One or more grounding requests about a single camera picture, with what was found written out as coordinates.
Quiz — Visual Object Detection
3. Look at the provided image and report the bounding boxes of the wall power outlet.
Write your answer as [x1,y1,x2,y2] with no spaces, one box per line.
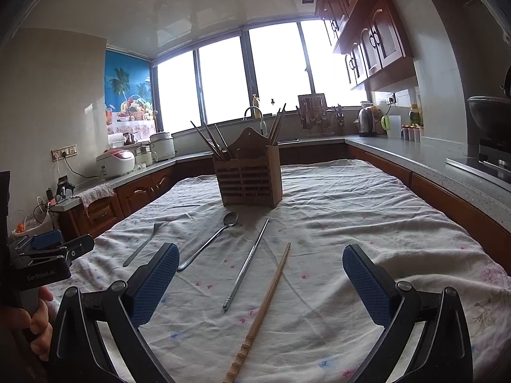
[51,146,78,162]

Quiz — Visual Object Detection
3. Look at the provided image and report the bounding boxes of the row of spice jars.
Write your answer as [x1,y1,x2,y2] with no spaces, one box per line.
[401,124,422,143]

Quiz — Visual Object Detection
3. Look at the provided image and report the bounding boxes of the black gas stove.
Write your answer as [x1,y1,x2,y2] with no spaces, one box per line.
[446,139,511,193]

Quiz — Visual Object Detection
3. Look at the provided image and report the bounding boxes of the clear pitcher with green handle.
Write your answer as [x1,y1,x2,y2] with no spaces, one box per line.
[380,115,402,140]

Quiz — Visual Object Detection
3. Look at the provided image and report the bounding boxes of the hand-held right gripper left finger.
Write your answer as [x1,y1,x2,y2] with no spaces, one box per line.
[42,243,180,383]

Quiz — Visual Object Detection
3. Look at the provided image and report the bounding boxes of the white floral tablecloth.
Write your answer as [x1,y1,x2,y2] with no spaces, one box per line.
[44,159,511,383]

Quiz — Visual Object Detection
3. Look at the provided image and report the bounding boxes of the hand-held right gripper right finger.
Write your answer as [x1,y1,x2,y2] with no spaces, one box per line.
[342,244,474,383]

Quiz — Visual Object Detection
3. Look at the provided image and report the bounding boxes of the person's left hand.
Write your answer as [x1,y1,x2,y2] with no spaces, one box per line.
[0,287,54,372]

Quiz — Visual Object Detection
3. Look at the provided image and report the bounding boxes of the stainless steel kettle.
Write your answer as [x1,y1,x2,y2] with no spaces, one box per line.
[356,108,376,137]

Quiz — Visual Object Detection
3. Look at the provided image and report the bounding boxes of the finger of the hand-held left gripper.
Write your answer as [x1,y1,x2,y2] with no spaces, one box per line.
[12,229,63,250]
[23,234,95,263]

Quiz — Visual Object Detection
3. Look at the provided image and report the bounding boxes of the metal dish rack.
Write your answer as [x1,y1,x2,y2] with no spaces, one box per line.
[296,93,346,137]

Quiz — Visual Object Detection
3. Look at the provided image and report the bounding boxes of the grey kitchen countertop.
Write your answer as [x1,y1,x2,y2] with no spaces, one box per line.
[52,136,511,226]

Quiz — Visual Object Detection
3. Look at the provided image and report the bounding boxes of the wooden base cabinets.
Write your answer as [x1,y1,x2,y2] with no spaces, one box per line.
[60,141,511,266]

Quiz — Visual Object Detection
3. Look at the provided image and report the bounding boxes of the metal fork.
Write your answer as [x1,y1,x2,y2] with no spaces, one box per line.
[122,221,172,268]

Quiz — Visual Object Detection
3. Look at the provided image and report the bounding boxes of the white and pink rice cooker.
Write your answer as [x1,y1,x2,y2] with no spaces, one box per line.
[96,148,136,178]

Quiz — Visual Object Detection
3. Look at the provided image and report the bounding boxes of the dark chopstick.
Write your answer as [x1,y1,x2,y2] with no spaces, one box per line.
[190,120,223,159]

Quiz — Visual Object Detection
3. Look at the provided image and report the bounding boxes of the metal spoon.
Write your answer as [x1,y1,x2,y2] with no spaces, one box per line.
[177,212,240,272]

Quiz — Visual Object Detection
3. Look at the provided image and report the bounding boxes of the white lace cloth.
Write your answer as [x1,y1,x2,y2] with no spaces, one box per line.
[72,183,118,210]

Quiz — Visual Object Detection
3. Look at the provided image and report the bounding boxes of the wooden wall cabinets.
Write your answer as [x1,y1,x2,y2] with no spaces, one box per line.
[315,0,416,93]

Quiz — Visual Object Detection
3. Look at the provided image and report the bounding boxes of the kitchen window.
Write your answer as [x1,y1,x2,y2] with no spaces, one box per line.
[152,20,369,135]

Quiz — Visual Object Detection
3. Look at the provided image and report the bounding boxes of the black charging device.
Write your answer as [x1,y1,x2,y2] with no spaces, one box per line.
[56,176,77,201]

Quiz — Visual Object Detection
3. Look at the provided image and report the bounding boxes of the black wok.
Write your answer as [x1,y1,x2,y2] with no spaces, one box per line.
[467,96,511,141]

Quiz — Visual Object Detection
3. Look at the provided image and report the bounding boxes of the small white steel appliance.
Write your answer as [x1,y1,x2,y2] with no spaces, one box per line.
[133,145,155,169]

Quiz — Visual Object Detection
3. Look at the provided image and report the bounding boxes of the palm tree roller blind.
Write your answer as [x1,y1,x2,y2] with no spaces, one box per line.
[104,50,157,136]

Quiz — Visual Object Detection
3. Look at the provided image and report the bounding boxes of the wooden utensil holder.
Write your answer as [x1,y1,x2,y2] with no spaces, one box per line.
[212,127,284,209]

